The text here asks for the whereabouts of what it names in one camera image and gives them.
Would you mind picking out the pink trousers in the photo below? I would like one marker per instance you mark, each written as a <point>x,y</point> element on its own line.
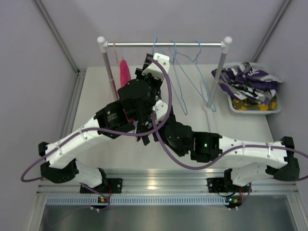
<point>125,76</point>

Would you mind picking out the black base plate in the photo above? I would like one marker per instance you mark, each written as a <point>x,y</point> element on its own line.
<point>218,185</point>
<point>109,185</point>

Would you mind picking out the white plastic basket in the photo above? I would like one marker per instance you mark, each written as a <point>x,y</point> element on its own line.
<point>277,109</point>

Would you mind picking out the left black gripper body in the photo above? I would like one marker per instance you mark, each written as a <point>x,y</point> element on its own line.
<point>149,110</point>

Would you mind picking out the purple camouflage trousers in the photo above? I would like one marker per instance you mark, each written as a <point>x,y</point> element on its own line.
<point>249,81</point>

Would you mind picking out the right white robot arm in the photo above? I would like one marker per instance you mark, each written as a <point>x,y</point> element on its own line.
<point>263,160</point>

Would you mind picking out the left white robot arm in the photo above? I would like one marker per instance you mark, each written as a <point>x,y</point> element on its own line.
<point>61,164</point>

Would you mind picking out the aluminium rail frame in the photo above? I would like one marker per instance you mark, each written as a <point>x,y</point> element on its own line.
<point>148,170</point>

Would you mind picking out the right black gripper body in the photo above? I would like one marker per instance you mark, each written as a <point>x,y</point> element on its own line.
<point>162,134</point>

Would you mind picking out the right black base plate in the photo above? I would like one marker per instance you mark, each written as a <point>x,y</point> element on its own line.
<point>218,185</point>

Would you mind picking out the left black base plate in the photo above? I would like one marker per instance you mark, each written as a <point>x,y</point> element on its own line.
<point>109,185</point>

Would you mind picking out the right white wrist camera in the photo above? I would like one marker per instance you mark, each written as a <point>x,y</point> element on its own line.
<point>160,111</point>

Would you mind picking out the yellow camouflage trousers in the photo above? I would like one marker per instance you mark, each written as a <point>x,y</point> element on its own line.
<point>250,105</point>

